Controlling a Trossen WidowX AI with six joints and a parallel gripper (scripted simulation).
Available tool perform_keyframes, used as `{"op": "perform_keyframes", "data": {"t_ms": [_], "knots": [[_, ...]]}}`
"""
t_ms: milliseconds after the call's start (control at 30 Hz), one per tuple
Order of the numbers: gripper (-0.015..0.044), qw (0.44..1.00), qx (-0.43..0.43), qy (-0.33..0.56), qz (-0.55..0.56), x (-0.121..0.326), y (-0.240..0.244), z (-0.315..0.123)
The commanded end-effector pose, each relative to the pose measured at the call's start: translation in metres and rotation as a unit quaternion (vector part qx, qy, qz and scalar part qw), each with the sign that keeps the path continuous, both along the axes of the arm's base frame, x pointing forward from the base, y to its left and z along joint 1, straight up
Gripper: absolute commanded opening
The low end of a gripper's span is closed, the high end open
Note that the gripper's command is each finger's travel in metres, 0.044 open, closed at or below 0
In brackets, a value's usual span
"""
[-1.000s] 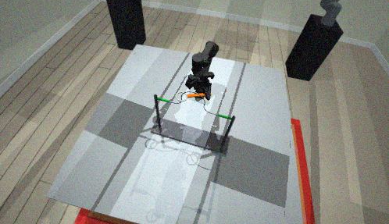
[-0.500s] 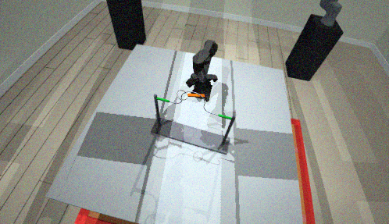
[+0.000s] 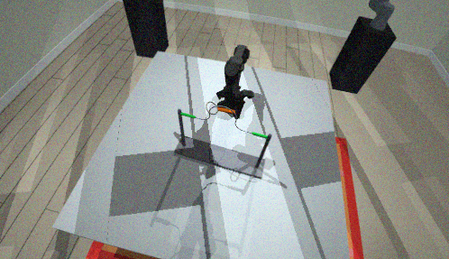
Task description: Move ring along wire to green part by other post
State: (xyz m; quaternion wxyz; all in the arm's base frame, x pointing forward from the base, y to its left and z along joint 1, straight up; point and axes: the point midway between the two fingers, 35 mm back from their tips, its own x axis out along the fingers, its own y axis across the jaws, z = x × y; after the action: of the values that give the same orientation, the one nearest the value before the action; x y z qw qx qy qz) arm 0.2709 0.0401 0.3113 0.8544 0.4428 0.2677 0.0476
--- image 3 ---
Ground orange handle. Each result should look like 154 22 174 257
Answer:
206 101 233 115

